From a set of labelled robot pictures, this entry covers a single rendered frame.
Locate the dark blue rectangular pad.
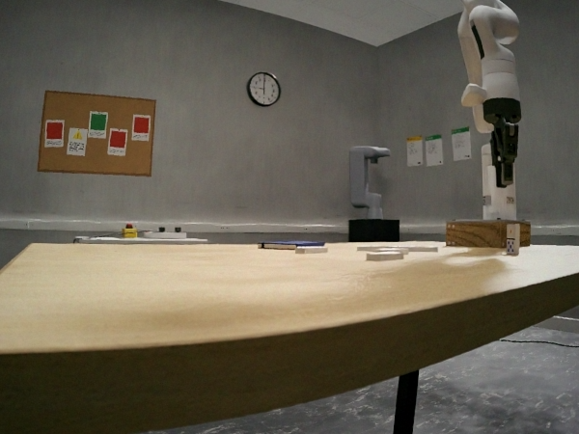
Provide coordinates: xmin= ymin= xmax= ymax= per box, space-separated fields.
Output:
xmin=258 ymin=241 xmax=324 ymax=250

